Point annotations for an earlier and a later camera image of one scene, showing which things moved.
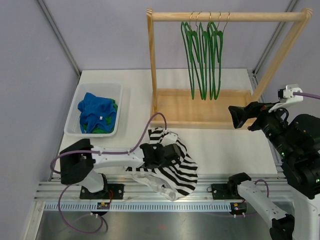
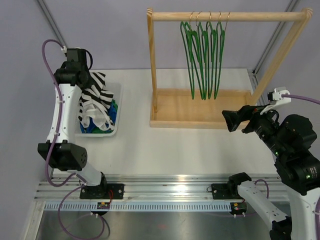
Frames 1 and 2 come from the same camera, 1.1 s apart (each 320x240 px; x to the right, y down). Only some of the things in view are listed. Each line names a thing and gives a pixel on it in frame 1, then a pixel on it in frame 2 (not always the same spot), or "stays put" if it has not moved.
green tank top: (108, 119) stays put
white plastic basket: (113, 90) stays put
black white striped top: (175, 180) to (94, 104)
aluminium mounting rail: (55, 188) stays put
